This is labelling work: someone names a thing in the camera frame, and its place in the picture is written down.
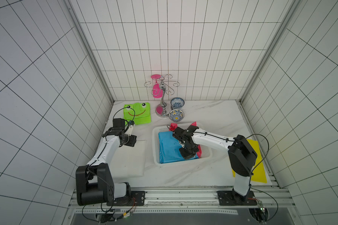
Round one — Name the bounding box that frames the yellow raincoat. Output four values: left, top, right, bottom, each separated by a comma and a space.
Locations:
228, 135, 267, 183

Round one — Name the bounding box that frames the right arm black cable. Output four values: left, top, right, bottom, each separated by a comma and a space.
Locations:
247, 133, 279, 225

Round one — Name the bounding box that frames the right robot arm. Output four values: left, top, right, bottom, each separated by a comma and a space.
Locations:
173, 125, 257, 201

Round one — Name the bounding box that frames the pink bunny raincoat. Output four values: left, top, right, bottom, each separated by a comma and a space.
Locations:
168, 124, 201, 158

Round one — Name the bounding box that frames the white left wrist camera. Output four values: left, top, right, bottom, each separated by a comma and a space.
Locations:
125, 121, 135, 136

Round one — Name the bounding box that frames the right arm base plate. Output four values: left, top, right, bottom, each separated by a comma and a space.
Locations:
217, 190, 257, 206

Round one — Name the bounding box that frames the pink wine glass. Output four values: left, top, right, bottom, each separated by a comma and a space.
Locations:
151, 74, 163, 98

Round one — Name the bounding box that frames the blue patterned ceramic cup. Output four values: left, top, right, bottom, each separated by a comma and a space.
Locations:
169, 109, 185, 122

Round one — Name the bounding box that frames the silver wire cup stand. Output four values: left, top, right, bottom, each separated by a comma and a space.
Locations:
144, 74, 180, 118

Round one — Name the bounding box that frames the white plastic perforated basket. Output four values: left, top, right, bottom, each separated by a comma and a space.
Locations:
152, 125, 213, 167

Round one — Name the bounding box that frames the electronics wiring bundle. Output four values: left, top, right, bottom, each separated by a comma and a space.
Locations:
94, 196, 137, 224

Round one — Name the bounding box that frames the green frog raincoat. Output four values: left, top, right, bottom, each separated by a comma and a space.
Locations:
123, 102, 151, 125

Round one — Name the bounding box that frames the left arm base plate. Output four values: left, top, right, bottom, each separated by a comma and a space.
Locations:
106, 191, 146, 206

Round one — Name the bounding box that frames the blue patterned ceramic bowl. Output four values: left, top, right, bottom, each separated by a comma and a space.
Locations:
170, 97, 185, 109

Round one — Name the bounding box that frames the aluminium mounting rail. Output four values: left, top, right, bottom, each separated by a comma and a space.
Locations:
69, 186, 295, 216

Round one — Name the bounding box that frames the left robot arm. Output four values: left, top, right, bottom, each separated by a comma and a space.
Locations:
76, 118, 137, 206

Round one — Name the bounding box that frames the blue raincoat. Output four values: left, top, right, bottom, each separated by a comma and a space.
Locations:
158, 131, 185, 164

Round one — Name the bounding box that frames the white raincoat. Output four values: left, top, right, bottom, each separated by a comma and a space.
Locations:
109, 140, 146, 180

